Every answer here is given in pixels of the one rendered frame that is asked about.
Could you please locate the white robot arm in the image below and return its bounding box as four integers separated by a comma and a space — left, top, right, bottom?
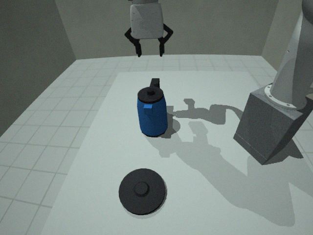
264, 0, 313, 110

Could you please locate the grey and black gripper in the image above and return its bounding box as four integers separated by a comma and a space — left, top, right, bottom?
125, 2, 173, 57

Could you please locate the black round disk with center stud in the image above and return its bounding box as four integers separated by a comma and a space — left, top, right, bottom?
118, 168, 165, 215

